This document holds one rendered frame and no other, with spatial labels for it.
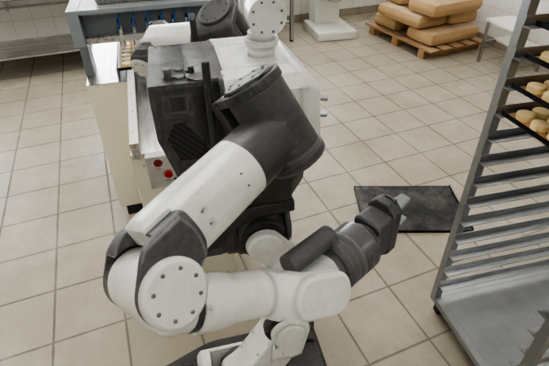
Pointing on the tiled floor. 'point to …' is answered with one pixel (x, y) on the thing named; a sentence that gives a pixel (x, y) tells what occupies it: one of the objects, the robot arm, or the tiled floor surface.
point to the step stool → (502, 37)
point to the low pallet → (423, 43)
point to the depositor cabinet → (114, 122)
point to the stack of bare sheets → (418, 206)
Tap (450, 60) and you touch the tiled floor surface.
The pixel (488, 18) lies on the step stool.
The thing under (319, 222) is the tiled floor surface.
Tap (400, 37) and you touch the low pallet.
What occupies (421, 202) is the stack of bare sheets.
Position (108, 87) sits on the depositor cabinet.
